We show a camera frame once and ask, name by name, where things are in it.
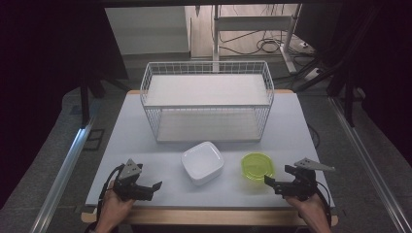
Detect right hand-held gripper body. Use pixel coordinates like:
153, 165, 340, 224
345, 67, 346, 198
275, 156, 336, 201

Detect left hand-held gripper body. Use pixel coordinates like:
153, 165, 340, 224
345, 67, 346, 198
112, 157, 155, 203

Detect clear container with green lid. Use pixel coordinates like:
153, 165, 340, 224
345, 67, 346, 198
240, 151, 276, 183

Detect person's right hand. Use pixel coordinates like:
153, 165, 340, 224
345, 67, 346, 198
285, 193, 328, 229

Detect person's left hand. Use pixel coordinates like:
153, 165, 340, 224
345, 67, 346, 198
96, 181, 136, 229

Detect white square plate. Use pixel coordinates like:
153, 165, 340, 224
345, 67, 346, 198
181, 141, 225, 186

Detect wooden table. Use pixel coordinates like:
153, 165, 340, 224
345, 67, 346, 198
80, 89, 340, 227

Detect black stand leg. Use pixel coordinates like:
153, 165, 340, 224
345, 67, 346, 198
79, 72, 131, 128
326, 62, 358, 128

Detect white power strip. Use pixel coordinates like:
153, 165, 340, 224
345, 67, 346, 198
303, 67, 323, 82

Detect white cabinet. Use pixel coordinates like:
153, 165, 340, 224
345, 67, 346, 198
104, 6, 191, 56

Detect black curtain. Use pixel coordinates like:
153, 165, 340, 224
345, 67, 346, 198
0, 0, 128, 208
319, 0, 412, 168

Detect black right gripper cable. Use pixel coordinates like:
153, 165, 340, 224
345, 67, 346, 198
314, 180, 334, 227

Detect thin black table cable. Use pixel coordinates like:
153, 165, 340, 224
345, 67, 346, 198
306, 122, 322, 150

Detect black floor frame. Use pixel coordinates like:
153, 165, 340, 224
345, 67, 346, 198
82, 128, 106, 151

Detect metal floor rail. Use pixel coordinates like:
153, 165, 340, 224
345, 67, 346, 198
29, 115, 99, 233
327, 96, 412, 233

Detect black floor cables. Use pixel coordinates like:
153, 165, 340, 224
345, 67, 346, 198
219, 28, 314, 56

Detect white metal desk frame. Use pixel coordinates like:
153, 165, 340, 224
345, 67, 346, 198
211, 3, 303, 75

